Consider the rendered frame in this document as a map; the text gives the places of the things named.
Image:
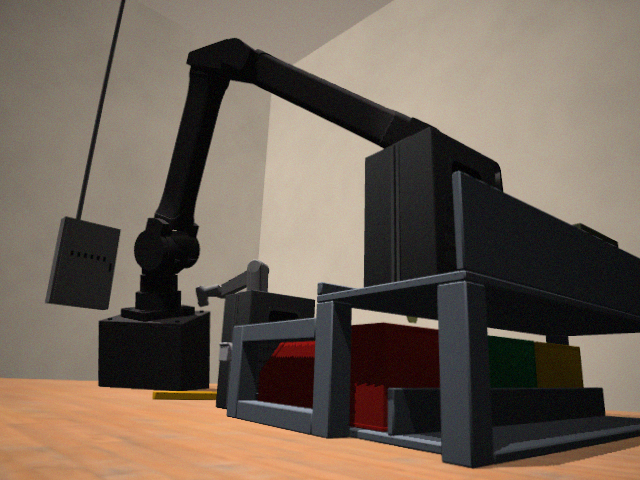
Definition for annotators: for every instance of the green open bin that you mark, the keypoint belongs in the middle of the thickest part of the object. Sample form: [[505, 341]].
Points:
[[512, 362]]

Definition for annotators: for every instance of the yellow bin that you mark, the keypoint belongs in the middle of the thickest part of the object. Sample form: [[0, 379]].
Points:
[[558, 366]]

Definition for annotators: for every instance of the yellow bar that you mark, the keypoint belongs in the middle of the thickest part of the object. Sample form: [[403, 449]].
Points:
[[167, 395]]

